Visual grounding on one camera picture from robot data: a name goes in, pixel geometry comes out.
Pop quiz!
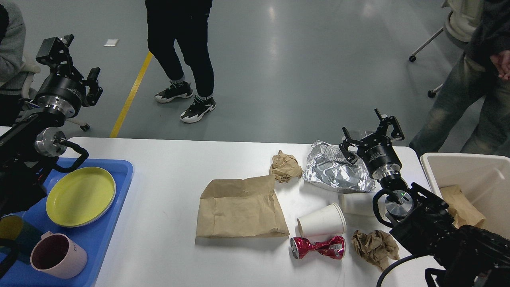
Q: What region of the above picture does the white paper cup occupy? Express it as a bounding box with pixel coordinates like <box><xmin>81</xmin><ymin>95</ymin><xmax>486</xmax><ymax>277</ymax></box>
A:
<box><xmin>339</xmin><ymin>192</ymin><xmax>377</xmax><ymax>217</ymax></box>
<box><xmin>297</xmin><ymin>203</ymin><xmax>347</xmax><ymax>237</ymax></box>

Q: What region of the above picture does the small crumpled brown paper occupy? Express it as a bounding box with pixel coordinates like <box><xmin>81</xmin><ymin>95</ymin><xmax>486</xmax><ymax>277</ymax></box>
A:
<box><xmin>269</xmin><ymin>150</ymin><xmax>304</xmax><ymax>183</ymax></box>

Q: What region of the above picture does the brown paper in bin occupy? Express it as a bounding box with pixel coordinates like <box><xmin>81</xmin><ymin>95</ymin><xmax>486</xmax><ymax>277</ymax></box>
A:
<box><xmin>439</xmin><ymin>185</ymin><xmax>486</xmax><ymax>228</ymax></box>

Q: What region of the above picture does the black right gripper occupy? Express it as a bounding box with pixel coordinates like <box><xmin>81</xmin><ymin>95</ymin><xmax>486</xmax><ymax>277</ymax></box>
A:
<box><xmin>339</xmin><ymin>108</ymin><xmax>405</xmax><ymax>179</ymax></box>

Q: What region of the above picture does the white office chair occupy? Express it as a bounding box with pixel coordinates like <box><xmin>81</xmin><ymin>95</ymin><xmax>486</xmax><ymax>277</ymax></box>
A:
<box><xmin>18</xmin><ymin>52</ymin><xmax>90</xmax><ymax>132</ymax></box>
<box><xmin>409</xmin><ymin>0</ymin><xmax>485</xmax><ymax>98</ymax></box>

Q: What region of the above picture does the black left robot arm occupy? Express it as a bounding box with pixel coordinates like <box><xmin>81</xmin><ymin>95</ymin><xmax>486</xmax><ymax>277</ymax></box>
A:
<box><xmin>0</xmin><ymin>34</ymin><xmax>103</xmax><ymax>216</ymax></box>

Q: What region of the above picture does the white office chair left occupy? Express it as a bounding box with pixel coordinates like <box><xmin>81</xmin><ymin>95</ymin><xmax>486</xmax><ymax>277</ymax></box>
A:
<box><xmin>18</xmin><ymin>52</ymin><xmax>90</xmax><ymax>132</ymax></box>

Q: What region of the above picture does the beige plastic bin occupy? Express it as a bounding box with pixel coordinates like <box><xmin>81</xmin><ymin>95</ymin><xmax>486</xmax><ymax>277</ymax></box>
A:
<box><xmin>420</xmin><ymin>153</ymin><xmax>510</xmax><ymax>239</ymax></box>

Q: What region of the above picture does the pink mug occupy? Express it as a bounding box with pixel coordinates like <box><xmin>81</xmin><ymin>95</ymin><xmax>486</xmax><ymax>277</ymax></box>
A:
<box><xmin>30</xmin><ymin>231</ymin><xmax>88</xmax><ymax>279</ymax></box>

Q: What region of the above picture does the flat brown paper bag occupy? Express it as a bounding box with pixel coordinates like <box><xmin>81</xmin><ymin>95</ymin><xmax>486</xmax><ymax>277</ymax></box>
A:
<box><xmin>196</xmin><ymin>175</ymin><xmax>290</xmax><ymax>238</ymax></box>

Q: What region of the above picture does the person in black trousers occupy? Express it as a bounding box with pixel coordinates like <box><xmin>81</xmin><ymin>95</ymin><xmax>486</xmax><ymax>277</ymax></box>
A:
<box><xmin>145</xmin><ymin>0</ymin><xmax>216</xmax><ymax>123</ymax></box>

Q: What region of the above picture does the crumpled aluminium foil tray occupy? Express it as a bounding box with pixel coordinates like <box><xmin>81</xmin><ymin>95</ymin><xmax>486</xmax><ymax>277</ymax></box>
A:
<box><xmin>302</xmin><ymin>140</ymin><xmax>377</xmax><ymax>194</ymax></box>

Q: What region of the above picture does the yellow plate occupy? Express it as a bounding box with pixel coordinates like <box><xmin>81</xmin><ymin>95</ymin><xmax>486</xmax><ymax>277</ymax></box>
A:
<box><xmin>46</xmin><ymin>167</ymin><xmax>116</xmax><ymax>228</ymax></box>

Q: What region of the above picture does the crushed red soda can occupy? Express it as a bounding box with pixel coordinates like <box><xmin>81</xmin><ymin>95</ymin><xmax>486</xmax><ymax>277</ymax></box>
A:
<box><xmin>290</xmin><ymin>236</ymin><xmax>345</xmax><ymax>260</ymax></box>

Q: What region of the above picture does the pale green plate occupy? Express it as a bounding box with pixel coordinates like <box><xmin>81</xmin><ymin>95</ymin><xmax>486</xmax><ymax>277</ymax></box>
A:
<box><xmin>46</xmin><ymin>187</ymin><xmax>116</xmax><ymax>228</ymax></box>

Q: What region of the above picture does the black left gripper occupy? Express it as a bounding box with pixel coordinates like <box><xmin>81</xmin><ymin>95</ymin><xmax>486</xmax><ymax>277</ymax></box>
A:
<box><xmin>35</xmin><ymin>34</ymin><xmax>103</xmax><ymax>118</ymax></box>

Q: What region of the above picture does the white office chair right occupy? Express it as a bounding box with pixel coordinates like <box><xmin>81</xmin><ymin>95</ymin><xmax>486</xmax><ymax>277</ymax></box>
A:
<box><xmin>409</xmin><ymin>0</ymin><xmax>485</xmax><ymax>98</ymax></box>

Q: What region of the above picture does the dark teal mug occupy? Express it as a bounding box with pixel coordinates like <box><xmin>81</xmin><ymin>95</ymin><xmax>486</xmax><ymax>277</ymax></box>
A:
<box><xmin>0</xmin><ymin>214</ymin><xmax>44</xmax><ymax>265</ymax></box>

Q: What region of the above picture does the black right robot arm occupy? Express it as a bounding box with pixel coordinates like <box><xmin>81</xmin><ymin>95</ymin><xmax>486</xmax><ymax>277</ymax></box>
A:
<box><xmin>339</xmin><ymin>109</ymin><xmax>510</xmax><ymax>287</ymax></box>

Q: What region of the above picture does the person in blue jeans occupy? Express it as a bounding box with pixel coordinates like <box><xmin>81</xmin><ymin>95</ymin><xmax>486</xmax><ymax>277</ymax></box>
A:
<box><xmin>409</xmin><ymin>0</ymin><xmax>510</xmax><ymax>157</ymax></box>

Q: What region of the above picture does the white paper cup behind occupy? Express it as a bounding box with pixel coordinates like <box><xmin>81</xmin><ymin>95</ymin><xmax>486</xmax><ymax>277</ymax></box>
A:
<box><xmin>339</xmin><ymin>192</ymin><xmax>377</xmax><ymax>217</ymax></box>

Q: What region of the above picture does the large crumpled brown paper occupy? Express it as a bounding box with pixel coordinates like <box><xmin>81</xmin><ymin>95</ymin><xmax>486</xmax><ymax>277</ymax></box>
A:
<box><xmin>351</xmin><ymin>230</ymin><xmax>400</xmax><ymax>272</ymax></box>

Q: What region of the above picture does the white paper cup front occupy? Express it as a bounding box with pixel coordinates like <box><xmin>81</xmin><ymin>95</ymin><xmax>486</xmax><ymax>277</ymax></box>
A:
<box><xmin>297</xmin><ymin>203</ymin><xmax>347</xmax><ymax>237</ymax></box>

